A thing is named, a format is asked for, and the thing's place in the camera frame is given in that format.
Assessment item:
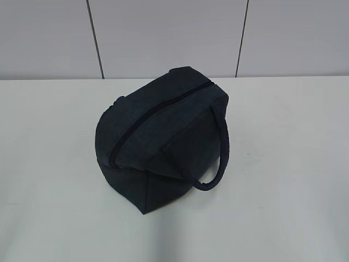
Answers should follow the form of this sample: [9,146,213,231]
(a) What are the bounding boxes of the dark blue lunch bag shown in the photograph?
[95,67,230,214]

